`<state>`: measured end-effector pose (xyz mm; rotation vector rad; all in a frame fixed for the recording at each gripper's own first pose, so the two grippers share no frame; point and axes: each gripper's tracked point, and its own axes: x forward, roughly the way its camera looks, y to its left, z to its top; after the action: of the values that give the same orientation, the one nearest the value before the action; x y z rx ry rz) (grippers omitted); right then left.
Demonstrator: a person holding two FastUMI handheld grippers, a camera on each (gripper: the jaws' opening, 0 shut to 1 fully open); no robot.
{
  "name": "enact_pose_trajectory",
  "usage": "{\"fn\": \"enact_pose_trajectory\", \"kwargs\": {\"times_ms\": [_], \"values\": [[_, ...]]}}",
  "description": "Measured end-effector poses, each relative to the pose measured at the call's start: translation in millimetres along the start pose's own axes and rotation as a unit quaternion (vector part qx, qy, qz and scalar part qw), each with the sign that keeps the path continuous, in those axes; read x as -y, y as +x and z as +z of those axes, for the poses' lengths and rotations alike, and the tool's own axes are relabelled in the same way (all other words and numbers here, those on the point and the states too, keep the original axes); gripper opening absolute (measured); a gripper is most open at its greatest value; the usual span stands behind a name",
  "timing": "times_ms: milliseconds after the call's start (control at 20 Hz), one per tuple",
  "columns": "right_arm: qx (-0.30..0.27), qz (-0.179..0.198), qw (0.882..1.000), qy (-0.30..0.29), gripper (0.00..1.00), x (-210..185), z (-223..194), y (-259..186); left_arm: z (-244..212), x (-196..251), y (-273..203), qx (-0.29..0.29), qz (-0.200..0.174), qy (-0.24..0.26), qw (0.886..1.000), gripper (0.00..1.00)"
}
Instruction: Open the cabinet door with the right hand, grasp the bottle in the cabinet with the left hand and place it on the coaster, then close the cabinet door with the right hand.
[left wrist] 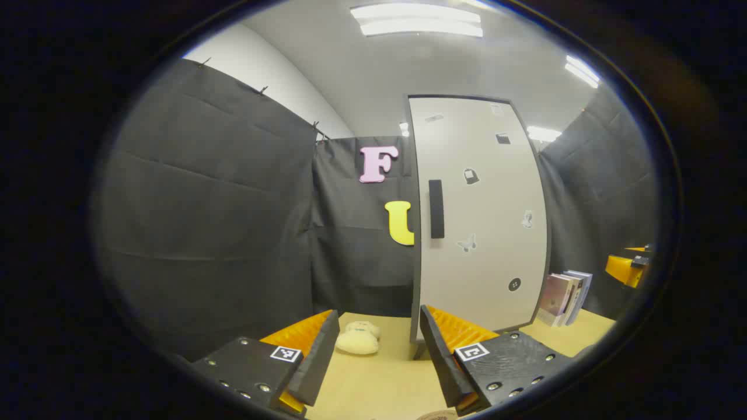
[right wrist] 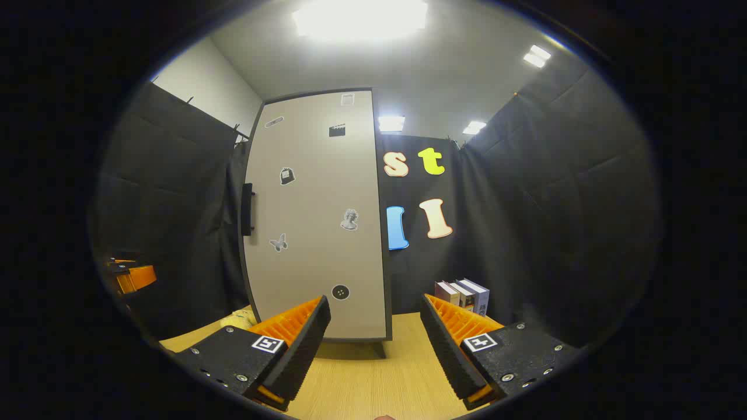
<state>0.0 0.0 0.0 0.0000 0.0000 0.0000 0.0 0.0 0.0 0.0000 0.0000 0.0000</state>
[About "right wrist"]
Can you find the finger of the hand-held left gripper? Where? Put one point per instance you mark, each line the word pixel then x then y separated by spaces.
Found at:
pixel 137 279

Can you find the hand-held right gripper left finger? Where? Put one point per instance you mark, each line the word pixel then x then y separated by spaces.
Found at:
pixel 306 344

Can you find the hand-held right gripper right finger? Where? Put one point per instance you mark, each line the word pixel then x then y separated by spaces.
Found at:
pixel 446 350

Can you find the grey cabinet door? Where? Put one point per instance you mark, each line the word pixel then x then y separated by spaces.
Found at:
pixel 315 192

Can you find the white cover book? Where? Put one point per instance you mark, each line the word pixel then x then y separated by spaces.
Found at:
pixel 465 297

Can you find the dark red cover book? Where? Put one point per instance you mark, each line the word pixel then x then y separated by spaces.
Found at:
pixel 446 293

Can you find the cream lumpy plush toy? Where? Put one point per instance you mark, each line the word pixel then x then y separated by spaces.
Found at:
pixel 240 319

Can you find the black backdrop cloth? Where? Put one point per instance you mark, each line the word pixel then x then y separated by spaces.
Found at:
pixel 554 204

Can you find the small ceiling light panel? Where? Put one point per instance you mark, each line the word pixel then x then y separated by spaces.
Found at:
pixel 391 123
pixel 474 127

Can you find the double ceiling light panel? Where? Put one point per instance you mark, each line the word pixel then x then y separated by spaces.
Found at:
pixel 537 56

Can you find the large ceiling light panel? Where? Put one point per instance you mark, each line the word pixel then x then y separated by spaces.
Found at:
pixel 359 17

